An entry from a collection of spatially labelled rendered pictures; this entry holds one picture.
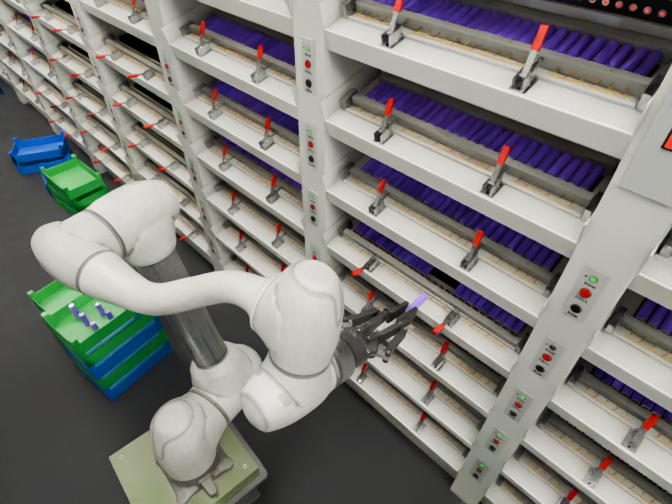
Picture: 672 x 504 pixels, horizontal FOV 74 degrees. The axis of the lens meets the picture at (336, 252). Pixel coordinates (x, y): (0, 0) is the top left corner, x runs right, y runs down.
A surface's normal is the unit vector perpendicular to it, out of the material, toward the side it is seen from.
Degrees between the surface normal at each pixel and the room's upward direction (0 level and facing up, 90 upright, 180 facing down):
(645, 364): 15
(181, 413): 9
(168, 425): 5
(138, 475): 3
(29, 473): 0
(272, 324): 72
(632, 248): 90
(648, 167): 90
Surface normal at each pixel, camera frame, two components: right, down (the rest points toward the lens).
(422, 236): -0.18, -0.57
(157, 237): 0.85, 0.22
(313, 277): 0.32, -0.77
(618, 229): -0.70, 0.49
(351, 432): 0.01, -0.72
